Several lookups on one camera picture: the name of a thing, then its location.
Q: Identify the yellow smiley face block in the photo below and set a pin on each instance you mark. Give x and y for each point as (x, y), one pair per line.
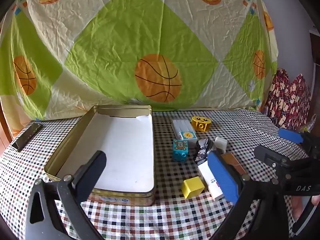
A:
(200, 123)

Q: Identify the white charger plug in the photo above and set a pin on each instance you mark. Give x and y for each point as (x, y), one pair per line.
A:
(221, 143)

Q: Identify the white eraser box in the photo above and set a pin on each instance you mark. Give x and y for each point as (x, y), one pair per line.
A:
(208, 177)

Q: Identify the mottled stone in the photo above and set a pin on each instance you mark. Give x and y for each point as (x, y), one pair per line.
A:
(203, 151)

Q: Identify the checkered tablecloth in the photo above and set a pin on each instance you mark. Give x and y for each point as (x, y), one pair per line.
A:
(155, 220)

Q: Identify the brown wooden block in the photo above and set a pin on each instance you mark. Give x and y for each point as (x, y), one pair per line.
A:
(232, 162)

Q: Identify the teal bear print block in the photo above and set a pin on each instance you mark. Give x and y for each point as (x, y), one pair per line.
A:
(180, 150)

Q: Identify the sun print toy block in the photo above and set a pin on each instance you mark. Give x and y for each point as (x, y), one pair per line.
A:
(188, 137)

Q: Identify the black phone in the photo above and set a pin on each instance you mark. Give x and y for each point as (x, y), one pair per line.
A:
(27, 136)

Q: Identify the person's right hand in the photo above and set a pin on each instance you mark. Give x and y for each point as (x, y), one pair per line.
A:
(297, 207)

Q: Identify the yellow cube block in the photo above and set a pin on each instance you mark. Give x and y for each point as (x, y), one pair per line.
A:
(192, 186)

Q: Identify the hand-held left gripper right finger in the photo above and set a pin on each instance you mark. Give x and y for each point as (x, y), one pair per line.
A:
(222, 177)

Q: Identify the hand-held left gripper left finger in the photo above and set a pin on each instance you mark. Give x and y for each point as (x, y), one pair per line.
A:
(96, 170)

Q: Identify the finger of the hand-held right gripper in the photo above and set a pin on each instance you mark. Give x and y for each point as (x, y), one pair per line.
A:
(290, 135)
(271, 157)

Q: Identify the clear plastic box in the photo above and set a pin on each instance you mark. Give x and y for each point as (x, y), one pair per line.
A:
(181, 125)

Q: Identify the basketball print bed sheet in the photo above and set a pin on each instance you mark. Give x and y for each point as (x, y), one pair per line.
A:
(130, 30)

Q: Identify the gold metal tin box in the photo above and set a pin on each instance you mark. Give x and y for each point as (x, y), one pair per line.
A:
(125, 150)

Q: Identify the brown wooden furniture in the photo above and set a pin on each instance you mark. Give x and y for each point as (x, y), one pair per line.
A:
(3, 130)

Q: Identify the red bear print blanket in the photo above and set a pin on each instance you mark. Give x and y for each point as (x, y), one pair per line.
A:
(287, 97)

